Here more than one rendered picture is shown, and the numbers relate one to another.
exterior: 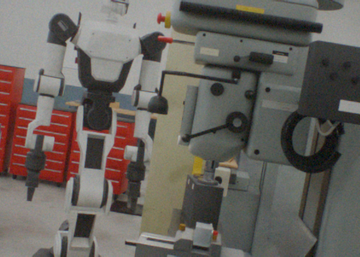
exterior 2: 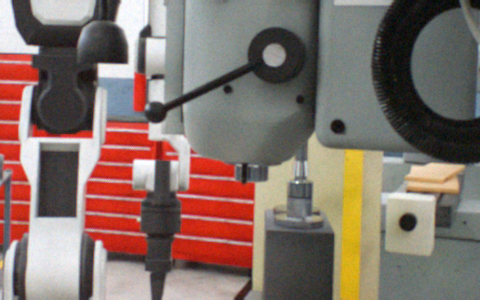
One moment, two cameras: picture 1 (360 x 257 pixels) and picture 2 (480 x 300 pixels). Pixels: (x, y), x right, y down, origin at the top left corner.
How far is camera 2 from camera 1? 0.65 m
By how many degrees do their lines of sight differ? 13
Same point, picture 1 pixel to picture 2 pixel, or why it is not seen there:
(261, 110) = (334, 14)
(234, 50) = not seen: outside the picture
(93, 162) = (61, 203)
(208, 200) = (299, 266)
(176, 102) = not seen: hidden behind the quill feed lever
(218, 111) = (230, 34)
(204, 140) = (207, 114)
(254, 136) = (326, 86)
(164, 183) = not seen: hidden behind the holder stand
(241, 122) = (286, 54)
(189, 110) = (176, 47)
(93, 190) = (57, 266)
